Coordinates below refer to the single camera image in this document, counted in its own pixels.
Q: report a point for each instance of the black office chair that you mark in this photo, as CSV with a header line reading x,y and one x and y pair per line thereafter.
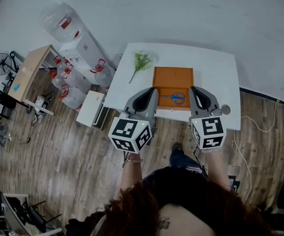
x,y
82,226

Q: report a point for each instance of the person's blue jeans leg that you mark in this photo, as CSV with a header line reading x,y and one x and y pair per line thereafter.
x,y
181,160

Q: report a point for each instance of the person's left forearm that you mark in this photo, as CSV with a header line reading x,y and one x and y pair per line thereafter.
x,y
130,173

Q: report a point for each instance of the person's dark shoe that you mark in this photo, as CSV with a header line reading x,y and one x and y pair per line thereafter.
x,y
177,147

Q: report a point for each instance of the light wooden desk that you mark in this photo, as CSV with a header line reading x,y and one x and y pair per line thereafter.
x,y
28,72

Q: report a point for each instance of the white water dispenser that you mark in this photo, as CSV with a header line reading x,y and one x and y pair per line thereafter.
x,y
82,50

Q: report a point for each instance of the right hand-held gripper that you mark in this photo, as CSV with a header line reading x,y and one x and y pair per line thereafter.
x,y
209,131

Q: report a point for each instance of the green artificial plant sprig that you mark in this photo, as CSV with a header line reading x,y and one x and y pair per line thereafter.
x,y
141,60

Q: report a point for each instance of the large clear dispenser bottle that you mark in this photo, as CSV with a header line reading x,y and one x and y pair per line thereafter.
x,y
60,21

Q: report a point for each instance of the orange wooden box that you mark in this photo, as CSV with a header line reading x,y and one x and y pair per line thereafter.
x,y
172,77

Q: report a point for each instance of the grey desk with white frame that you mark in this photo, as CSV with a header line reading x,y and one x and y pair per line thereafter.
x,y
13,213

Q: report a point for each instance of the black screen device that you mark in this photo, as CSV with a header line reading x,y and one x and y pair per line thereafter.
x,y
234,183

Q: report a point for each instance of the black chair seat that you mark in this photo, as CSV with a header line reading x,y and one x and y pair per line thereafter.
x,y
6,101

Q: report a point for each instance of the person's black top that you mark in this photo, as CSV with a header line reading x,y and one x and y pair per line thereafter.
x,y
181,188

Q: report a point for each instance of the small white machine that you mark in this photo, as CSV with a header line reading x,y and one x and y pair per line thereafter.
x,y
41,101

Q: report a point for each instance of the person's right forearm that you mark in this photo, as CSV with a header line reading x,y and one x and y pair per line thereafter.
x,y
218,168

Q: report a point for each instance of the round grey table grommet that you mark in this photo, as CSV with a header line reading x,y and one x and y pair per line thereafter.
x,y
226,109

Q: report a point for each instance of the black standing fan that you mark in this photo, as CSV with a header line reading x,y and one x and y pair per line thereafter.
x,y
2,63

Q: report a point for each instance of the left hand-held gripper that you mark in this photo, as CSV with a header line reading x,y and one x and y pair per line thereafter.
x,y
129,134

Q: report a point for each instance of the pink waist pack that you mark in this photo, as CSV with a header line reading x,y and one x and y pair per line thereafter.
x,y
196,170

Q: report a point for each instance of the white table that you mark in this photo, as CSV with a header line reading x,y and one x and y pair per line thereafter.
x,y
213,70

